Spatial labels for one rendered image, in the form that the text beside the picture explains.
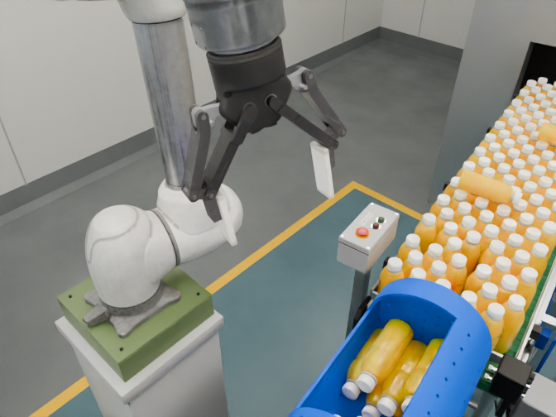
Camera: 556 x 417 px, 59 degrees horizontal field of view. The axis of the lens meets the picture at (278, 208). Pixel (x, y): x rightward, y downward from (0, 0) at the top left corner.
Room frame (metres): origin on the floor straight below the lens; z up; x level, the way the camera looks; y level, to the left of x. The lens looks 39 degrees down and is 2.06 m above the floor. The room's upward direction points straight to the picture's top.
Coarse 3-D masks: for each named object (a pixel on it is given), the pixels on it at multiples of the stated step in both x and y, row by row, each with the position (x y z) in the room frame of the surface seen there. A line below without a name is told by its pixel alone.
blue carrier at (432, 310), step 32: (384, 288) 0.80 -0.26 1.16; (416, 288) 0.74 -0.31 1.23; (384, 320) 0.80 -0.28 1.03; (416, 320) 0.75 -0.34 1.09; (448, 320) 0.71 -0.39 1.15; (480, 320) 0.67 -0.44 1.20; (352, 352) 0.69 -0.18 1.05; (448, 352) 0.58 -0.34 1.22; (480, 352) 0.61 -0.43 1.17; (320, 384) 0.59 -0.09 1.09; (448, 384) 0.52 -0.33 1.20; (288, 416) 0.48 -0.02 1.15; (320, 416) 0.44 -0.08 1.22; (352, 416) 0.57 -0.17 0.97; (384, 416) 0.58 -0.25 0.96; (416, 416) 0.45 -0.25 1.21; (448, 416) 0.47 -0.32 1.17
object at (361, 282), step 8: (360, 272) 1.09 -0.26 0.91; (368, 272) 1.09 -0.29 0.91; (360, 280) 1.08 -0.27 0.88; (368, 280) 1.10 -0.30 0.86; (352, 288) 1.10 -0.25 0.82; (360, 288) 1.08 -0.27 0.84; (352, 296) 1.09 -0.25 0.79; (360, 296) 1.08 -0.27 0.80; (352, 304) 1.09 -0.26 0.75; (360, 304) 1.08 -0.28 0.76; (352, 312) 1.09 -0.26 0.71; (352, 320) 1.09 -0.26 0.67
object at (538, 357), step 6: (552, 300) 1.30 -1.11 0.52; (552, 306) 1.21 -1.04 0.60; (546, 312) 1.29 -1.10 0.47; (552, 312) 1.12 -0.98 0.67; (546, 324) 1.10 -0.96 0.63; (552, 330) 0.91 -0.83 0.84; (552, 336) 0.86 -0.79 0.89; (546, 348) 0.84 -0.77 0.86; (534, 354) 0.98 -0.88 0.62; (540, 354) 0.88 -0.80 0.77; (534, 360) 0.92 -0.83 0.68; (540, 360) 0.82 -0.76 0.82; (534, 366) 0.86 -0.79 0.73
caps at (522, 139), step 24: (528, 96) 1.97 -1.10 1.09; (552, 96) 2.00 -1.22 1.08; (528, 120) 1.77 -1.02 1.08; (552, 120) 1.78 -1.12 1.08; (504, 144) 1.59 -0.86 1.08; (552, 144) 1.60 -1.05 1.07; (504, 168) 1.42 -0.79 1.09; (552, 168) 1.43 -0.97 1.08; (456, 192) 1.28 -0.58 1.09; (552, 192) 1.28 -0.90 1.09; (432, 216) 1.16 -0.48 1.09; (480, 216) 1.17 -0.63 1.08; (528, 216) 1.16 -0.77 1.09
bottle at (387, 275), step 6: (384, 270) 0.96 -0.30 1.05; (390, 270) 0.95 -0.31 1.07; (402, 270) 0.96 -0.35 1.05; (384, 276) 0.95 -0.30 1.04; (390, 276) 0.94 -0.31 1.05; (396, 276) 0.93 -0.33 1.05; (402, 276) 0.94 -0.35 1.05; (384, 282) 0.94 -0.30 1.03; (390, 282) 0.93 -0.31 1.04; (378, 288) 0.96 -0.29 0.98
